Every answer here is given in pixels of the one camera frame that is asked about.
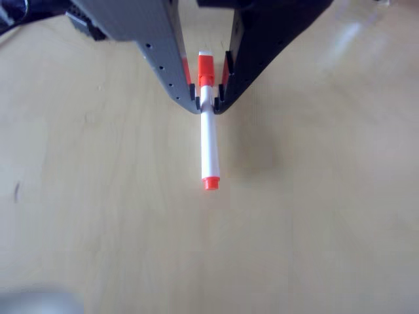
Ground white marker pen red cap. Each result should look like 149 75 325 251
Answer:
197 49 221 191

